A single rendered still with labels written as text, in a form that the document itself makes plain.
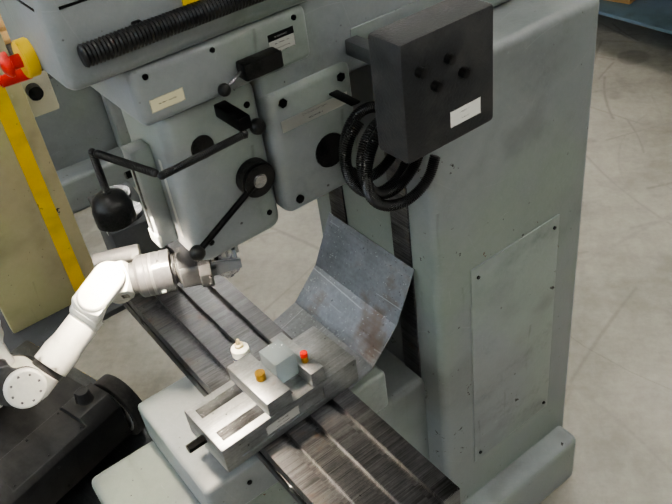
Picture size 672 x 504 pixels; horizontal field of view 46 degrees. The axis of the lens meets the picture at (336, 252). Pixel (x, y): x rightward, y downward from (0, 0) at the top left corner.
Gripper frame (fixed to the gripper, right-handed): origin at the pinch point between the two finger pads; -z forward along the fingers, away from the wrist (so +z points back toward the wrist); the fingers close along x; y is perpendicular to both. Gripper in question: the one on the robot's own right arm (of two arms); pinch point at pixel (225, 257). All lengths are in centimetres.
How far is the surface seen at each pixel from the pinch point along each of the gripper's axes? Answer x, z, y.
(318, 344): -5.8, -15.5, 24.6
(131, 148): -5.4, 10.9, -31.8
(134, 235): 39.4, 22.6, 16.2
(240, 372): -12.6, 2.2, 20.8
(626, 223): 123, -171, 121
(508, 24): 11, -65, -34
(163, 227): -6.6, 9.5, -14.9
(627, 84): 241, -235, 121
